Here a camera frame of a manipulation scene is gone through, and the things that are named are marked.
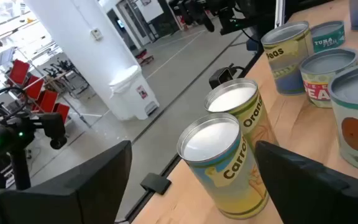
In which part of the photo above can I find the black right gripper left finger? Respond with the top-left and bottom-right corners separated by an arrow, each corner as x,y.
0,139 -> 133,224

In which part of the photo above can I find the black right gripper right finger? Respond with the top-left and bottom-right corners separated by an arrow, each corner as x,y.
255,139 -> 358,224

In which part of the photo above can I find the white mixed vegetables can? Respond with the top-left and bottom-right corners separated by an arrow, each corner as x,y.
328,62 -> 358,174

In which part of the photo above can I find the tall Carrots label can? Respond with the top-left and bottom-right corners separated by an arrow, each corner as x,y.
177,112 -> 270,220

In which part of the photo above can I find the short Sweet Peas can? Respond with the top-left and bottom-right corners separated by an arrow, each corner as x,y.
299,47 -> 358,109

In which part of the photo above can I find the tall Oranges label can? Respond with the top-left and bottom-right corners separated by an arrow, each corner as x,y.
203,78 -> 280,153

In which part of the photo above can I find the tall blue Peas can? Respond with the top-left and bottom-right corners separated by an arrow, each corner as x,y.
260,21 -> 315,96

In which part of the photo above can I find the teal Tuna Fish can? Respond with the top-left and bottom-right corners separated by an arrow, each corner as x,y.
310,20 -> 346,54

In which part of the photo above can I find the black table edge clamp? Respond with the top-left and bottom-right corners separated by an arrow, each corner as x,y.
139,172 -> 172,196

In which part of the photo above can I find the red chair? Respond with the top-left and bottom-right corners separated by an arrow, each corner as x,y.
53,102 -> 71,124
8,58 -> 30,86
31,90 -> 59,113
23,75 -> 45,100

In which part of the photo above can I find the white pedal trash bin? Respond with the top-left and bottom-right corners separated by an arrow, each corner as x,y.
108,64 -> 160,121

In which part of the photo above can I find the white round pillar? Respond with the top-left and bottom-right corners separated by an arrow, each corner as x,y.
23,0 -> 145,110

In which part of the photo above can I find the black aluminium table frame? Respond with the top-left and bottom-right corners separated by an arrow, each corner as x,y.
113,46 -> 264,224

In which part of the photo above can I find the small black camera box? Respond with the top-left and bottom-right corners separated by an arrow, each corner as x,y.
208,63 -> 246,90

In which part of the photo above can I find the white wall thermostat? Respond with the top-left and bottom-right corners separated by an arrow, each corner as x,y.
90,27 -> 104,41

